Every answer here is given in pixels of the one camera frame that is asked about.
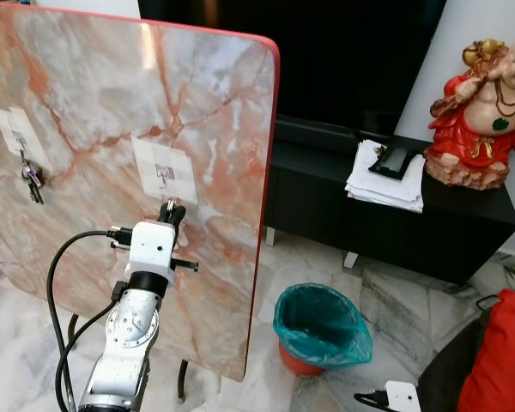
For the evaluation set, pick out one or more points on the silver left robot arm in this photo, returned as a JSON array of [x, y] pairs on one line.
[[124, 335]]

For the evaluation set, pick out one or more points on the white adhesive hook plate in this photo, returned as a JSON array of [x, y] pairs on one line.
[[163, 159], [13, 129]]

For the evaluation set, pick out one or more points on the marble pattern folding table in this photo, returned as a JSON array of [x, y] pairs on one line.
[[112, 94]]

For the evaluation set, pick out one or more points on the key bunch with purple tag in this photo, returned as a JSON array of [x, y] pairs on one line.
[[32, 178]]

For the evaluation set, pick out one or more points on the black tv console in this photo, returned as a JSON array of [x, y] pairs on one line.
[[326, 206]]

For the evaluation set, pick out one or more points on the orange bin with teal bag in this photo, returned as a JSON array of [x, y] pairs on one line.
[[322, 330]]

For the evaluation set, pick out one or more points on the white paper stack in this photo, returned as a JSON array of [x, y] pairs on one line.
[[373, 184]]

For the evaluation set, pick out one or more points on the black television screen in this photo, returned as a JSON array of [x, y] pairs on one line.
[[309, 60]]

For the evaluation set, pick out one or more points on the red laughing buddha statue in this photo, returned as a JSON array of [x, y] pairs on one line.
[[476, 120]]

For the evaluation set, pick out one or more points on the red cushion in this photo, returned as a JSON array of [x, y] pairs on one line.
[[502, 360]]

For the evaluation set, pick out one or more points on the black rectangular tray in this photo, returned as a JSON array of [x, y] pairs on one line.
[[395, 161]]

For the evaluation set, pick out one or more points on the dark brown seat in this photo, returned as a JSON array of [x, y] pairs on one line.
[[442, 378]]

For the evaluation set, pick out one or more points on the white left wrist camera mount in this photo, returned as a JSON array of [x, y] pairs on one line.
[[150, 249]]

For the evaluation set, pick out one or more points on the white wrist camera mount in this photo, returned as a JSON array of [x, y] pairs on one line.
[[150, 249], [403, 399]]

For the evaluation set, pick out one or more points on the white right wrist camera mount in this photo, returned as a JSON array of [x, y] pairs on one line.
[[403, 399]]

